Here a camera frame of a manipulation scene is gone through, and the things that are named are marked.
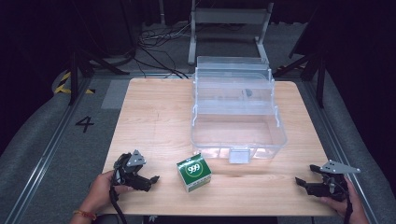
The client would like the person's left hand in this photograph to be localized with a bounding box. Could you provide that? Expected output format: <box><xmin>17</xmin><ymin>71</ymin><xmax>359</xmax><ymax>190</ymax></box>
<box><xmin>81</xmin><ymin>170</ymin><xmax>134</xmax><ymax>214</ymax></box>

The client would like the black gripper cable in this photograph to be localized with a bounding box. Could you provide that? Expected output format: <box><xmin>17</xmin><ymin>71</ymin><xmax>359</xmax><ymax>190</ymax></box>
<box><xmin>342</xmin><ymin>199</ymin><xmax>355</xmax><ymax>224</ymax></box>
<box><xmin>108</xmin><ymin>186</ymin><xmax>128</xmax><ymax>224</ymax></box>

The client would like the clear plastic storage box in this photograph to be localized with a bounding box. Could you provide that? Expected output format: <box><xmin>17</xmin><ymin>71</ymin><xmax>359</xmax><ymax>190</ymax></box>
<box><xmin>190</xmin><ymin>55</ymin><xmax>289</xmax><ymax>165</ymax></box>

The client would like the green and white carton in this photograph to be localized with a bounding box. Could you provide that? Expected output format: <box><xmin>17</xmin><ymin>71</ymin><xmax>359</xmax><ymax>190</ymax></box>
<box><xmin>176</xmin><ymin>152</ymin><xmax>213</xmax><ymax>193</ymax></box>

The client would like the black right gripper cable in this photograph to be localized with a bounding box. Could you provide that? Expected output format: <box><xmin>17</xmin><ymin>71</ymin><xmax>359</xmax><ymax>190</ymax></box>
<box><xmin>342</xmin><ymin>199</ymin><xmax>355</xmax><ymax>224</ymax></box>

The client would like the bundle of black floor cables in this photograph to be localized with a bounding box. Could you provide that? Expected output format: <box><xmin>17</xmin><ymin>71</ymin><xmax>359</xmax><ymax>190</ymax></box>
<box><xmin>134</xmin><ymin>21</ymin><xmax>195</xmax><ymax>79</ymax></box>

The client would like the red and yellow bracelet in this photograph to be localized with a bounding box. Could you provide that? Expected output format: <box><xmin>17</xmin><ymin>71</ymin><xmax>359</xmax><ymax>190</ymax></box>
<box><xmin>73</xmin><ymin>209</ymin><xmax>98</xmax><ymax>220</ymax></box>

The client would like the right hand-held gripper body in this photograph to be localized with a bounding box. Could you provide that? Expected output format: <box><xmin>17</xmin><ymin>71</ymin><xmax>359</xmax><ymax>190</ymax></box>
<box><xmin>306</xmin><ymin>159</ymin><xmax>361</xmax><ymax>202</ymax></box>

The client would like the grey metal stand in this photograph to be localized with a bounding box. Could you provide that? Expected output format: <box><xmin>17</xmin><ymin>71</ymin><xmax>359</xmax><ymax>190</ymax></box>
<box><xmin>187</xmin><ymin>0</ymin><xmax>275</xmax><ymax>66</ymax></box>

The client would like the black tripod stand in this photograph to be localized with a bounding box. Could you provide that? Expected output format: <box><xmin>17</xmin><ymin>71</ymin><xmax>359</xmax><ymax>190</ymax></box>
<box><xmin>273</xmin><ymin>52</ymin><xmax>329</xmax><ymax>109</ymax></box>
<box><xmin>67</xmin><ymin>46</ymin><xmax>131</xmax><ymax>106</ymax></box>

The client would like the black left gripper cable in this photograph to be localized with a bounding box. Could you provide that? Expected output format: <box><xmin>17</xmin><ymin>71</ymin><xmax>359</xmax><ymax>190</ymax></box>
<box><xmin>108</xmin><ymin>186</ymin><xmax>128</xmax><ymax>224</ymax></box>

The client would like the person's right hand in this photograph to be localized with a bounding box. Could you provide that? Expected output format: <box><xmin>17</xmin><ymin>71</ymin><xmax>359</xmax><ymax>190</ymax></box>
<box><xmin>320</xmin><ymin>175</ymin><xmax>369</xmax><ymax>219</ymax></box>

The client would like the yellow and black striped tape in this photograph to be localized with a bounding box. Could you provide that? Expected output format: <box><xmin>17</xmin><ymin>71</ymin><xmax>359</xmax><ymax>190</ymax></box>
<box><xmin>53</xmin><ymin>71</ymin><xmax>96</xmax><ymax>95</ymax></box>

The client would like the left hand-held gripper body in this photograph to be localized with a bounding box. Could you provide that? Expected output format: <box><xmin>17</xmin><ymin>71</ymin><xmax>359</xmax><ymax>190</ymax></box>
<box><xmin>112</xmin><ymin>149</ymin><xmax>153</xmax><ymax>192</ymax></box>

